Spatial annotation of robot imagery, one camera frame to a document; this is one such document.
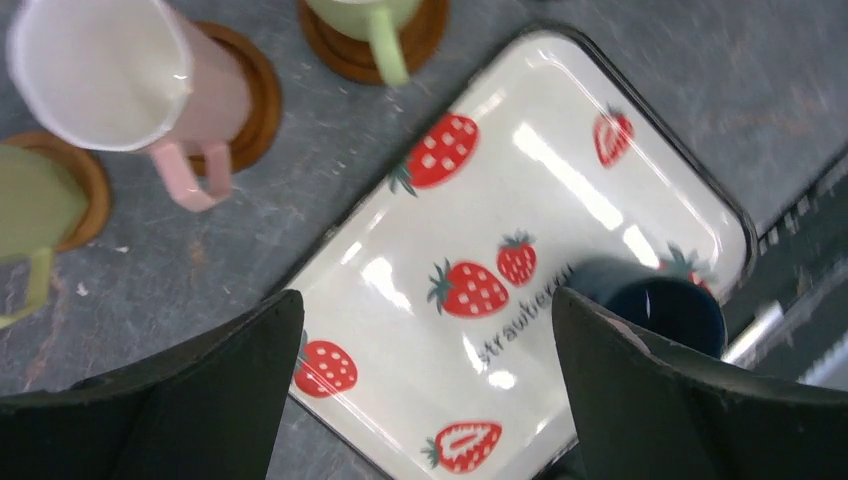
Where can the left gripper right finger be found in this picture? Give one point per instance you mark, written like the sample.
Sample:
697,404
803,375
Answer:
646,407

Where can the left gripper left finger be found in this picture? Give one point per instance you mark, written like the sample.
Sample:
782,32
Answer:
207,408

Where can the small light wooden coaster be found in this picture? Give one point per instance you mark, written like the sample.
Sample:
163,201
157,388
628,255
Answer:
89,174

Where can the yellow mug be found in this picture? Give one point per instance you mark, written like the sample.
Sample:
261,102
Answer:
41,205

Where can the dark wooden coaster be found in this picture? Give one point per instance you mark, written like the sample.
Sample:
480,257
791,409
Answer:
353,59
259,132

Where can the pale pink mug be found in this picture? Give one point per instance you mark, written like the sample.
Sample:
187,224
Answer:
133,77

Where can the light green mug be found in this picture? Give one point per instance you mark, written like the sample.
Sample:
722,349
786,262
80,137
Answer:
378,23

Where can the dark blue mug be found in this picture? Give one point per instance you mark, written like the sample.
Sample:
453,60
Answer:
669,306

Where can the strawberry pattern tray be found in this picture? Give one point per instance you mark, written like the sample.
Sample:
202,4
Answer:
429,345

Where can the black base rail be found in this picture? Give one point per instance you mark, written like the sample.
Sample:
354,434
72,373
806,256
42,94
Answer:
789,319

